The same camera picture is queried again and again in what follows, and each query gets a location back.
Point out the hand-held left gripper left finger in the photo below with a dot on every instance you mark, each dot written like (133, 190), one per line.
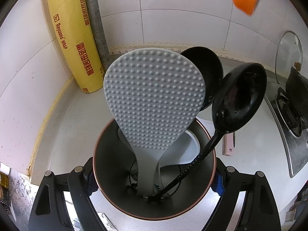
(79, 185)

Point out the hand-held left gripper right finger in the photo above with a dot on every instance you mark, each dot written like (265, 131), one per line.
(219, 186)

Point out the grey pipe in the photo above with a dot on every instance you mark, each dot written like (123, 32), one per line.
(96, 16)

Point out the stainless steel gas stove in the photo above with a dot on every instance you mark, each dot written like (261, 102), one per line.
(291, 156)

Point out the white capped bottle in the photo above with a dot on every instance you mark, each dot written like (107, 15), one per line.
(4, 168)

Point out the black device with dots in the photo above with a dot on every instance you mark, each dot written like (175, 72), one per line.
(4, 203)

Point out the white printed plastic spoon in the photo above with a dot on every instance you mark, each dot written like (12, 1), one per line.
(185, 149)

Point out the white rice paddle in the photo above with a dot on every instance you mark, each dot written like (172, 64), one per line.
(149, 89)

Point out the red utensil canister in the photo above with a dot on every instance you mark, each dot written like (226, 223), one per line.
(115, 173)

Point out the yellow cling wrap roll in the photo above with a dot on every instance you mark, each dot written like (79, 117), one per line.
(72, 41)

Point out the glass pot lid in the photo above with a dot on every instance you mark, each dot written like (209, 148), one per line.
(287, 53)

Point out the black pot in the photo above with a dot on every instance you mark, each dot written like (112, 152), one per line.
(298, 81)

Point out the black stove grate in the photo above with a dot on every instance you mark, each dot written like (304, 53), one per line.
(288, 115)

